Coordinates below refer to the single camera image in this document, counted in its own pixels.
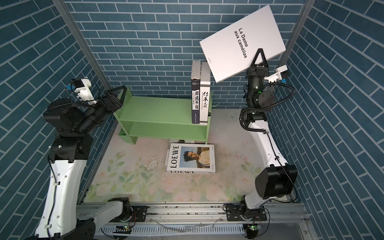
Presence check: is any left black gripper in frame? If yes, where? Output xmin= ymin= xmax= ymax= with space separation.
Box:
xmin=75 ymin=86 xmax=126 ymax=138

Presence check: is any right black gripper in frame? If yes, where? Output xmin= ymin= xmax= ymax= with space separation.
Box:
xmin=245 ymin=53 xmax=271 ymax=110

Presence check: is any white La Dame aux camelias book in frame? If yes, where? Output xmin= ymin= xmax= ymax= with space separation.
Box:
xmin=200 ymin=5 xmax=286 ymax=83

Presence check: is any green two-tier shelf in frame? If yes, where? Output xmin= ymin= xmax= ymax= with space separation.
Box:
xmin=114 ymin=91 xmax=211 ymax=145

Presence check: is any large white black-spine book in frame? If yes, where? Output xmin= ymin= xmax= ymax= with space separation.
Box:
xmin=200 ymin=62 xmax=211 ymax=126

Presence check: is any Chinese book with man portrait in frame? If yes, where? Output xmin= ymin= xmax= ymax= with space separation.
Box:
xmin=191 ymin=60 xmax=201 ymax=124

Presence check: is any white Loewe Foundation Craft Prize book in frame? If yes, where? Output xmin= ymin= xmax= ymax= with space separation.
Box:
xmin=167 ymin=143 xmax=216 ymax=174

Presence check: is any white book with barcode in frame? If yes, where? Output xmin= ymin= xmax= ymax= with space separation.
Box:
xmin=169 ymin=139 xmax=195 ymax=144

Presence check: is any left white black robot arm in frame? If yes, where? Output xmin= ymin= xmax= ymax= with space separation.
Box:
xmin=30 ymin=86 xmax=134 ymax=240

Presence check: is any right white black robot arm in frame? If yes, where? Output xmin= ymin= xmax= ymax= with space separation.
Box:
xmin=239 ymin=49 xmax=298 ymax=221

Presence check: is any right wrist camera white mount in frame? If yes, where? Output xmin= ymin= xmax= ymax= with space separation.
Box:
xmin=264 ymin=65 xmax=289 ymax=83

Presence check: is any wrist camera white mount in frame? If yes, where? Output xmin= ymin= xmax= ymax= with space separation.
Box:
xmin=66 ymin=78 xmax=97 ymax=105
xmin=264 ymin=65 xmax=289 ymax=83

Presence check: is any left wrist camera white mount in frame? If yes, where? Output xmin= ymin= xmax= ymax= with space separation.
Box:
xmin=66 ymin=78 xmax=97 ymax=105

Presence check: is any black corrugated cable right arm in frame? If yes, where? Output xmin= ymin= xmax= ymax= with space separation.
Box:
xmin=239 ymin=82 xmax=296 ymax=133

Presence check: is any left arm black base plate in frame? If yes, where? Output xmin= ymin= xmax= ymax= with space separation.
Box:
xmin=131 ymin=206 xmax=149 ymax=223

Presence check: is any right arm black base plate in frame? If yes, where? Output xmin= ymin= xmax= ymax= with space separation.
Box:
xmin=222 ymin=204 xmax=267 ymax=222

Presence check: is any aluminium mounting rail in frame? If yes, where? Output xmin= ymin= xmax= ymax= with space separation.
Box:
xmin=75 ymin=201 xmax=310 ymax=227

